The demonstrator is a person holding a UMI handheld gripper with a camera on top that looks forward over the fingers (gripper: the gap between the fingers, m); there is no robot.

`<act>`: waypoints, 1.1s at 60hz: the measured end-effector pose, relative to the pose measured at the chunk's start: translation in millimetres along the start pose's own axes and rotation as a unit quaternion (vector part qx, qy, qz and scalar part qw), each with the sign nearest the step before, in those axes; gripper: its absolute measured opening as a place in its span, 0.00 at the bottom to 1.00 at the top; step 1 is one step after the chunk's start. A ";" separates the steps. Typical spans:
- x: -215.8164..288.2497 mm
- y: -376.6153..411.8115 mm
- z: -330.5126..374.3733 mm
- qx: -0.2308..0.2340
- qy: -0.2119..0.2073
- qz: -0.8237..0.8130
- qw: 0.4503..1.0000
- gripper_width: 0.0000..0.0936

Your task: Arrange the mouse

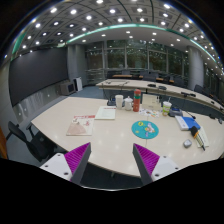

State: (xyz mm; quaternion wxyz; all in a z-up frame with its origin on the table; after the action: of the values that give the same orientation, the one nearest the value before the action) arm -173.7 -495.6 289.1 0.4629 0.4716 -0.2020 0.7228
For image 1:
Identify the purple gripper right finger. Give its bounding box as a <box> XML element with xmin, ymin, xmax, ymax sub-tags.
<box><xmin>133</xmin><ymin>143</ymin><xmax>160</xmax><ymax>185</ymax></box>

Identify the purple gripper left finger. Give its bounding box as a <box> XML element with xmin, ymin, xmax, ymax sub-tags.
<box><xmin>64</xmin><ymin>143</ymin><xmax>91</xmax><ymax>185</ymax></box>

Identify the round teal mouse pad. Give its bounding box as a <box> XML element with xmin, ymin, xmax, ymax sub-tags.
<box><xmin>131</xmin><ymin>120</ymin><xmax>159</xmax><ymax>139</ymax></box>

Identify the pink illustrated booklet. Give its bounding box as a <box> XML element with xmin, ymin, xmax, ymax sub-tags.
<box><xmin>66</xmin><ymin>115</ymin><xmax>95</xmax><ymax>136</ymax></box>

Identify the black office chair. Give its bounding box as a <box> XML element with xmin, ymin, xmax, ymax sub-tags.
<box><xmin>8</xmin><ymin>121</ymin><xmax>56</xmax><ymax>162</ymax></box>

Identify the colourful sticker sheet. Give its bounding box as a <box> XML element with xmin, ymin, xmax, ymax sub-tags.
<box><xmin>139</xmin><ymin>109</ymin><xmax>160</xmax><ymax>118</ymax></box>

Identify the white paper document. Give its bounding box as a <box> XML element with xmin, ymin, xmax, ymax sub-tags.
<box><xmin>95</xmin><ymin>106</ymin><xmax>116</xmax><ymax>120</ymax></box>

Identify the blue book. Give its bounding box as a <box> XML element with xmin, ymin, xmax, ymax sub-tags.
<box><xmin>175</xmin><ymin>116</ymin><xmax>200</xmax><ymax>131</ymax></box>

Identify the green white drink cup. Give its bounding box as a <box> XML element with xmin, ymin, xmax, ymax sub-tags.
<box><xmin>162</xmin><ymin>101</ymin><xmax>172</xmax><ymax>116</ymax></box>

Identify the white standing card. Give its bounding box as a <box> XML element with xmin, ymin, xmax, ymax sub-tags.
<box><xmin>142</xmin><ymin>94</ymin><xmax>161</xmax><ymax>110</ymax></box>

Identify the white notebook under pen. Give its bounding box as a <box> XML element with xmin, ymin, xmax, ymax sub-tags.
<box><xmin>199</xmin><ymin>126</ymin><xmax>209</xmax><ymax>147</ymax></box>

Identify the white lidded mug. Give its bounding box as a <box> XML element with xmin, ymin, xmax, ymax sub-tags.
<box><xmin>124</xmin><ymin>97</ymin><xmax>133</xmax><ymax>111</ymax></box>

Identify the white paper cup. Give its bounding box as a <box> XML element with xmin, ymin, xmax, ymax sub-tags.
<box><xmin>115</xmin><ymin>95</ymin><xmax>124</xmax><ymax>109</ymax></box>

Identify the red orange thermos bottle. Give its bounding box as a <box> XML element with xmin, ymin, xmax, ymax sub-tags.
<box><xmin>133</xmin><ymin>89</ymin><xmax>141</xmax><ymax>112</ymax></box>

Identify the grey cabinet box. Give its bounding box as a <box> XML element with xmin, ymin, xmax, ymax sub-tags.
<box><xmin>60</xmin><ymin>82</ymin><xmax>76</xmax><ymax>96</ymax></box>

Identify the large dark wall screen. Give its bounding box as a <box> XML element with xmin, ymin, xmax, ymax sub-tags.
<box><xmin>9</xmin><ymin>48</ymin><xmax>68</xmax><ymax>106</ymax></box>

